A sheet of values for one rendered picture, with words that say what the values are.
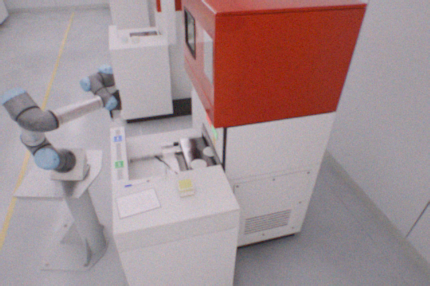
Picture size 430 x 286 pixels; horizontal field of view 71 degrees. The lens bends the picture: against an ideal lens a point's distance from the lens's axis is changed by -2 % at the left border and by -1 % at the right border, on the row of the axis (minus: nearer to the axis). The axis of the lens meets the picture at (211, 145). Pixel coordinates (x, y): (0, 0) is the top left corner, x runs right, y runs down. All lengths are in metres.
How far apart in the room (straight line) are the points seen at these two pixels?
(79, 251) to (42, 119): 1.45
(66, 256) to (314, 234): 2.01
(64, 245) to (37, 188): 0.83
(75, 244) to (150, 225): 1.35
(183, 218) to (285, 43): 0.97
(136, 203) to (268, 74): 0.92
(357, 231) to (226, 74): 1.95
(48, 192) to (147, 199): 0.68
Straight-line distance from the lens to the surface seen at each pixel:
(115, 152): 1.98
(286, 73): 1.63
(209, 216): 1.56
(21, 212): 3.26
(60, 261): 2.75
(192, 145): 2.06
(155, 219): 1.55
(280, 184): 2.13
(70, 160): 2.03
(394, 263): 2.90
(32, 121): 1.55
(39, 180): 2.18
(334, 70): 1.78
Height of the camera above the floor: 2.16
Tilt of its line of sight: 38 degrees down
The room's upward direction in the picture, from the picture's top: 1 degrees clockwise
